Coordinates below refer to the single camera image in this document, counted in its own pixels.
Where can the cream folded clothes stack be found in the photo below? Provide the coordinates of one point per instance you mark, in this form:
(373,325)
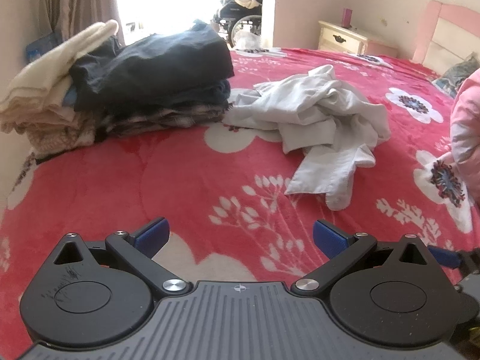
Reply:
(34,105)

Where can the wheelchair with clothes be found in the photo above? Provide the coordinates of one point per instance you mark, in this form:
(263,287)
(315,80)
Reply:
(236,16)

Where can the pink quilted jacket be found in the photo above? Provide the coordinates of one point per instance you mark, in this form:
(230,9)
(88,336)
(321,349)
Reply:
(464,132)

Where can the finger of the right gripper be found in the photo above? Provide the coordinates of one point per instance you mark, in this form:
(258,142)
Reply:
(446,258)

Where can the beige curtain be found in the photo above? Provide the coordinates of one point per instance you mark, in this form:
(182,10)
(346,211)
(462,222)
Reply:
(78,3)

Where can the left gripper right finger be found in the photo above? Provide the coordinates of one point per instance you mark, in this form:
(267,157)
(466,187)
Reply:
(345,251)

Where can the floral pillow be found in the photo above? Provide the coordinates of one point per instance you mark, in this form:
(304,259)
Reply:
(451,81)

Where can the red floral blanket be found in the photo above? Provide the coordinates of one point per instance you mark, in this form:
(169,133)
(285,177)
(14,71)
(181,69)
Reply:
(222,188)

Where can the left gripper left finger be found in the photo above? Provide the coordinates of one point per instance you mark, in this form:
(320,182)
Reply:
(134,253)

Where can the cream nightstand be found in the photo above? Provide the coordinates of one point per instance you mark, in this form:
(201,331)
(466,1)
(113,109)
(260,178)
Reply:
(342,40)

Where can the pink cup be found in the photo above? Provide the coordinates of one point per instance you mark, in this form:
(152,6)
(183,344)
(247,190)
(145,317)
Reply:
(347,18)

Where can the white shirt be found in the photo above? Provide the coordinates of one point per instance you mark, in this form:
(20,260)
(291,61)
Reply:
(331,121)

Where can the pink headboard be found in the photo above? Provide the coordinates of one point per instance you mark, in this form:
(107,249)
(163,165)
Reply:
(447,34)

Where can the dark folded clothes stack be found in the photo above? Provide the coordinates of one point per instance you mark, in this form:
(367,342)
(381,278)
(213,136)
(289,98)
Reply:
(155,83)

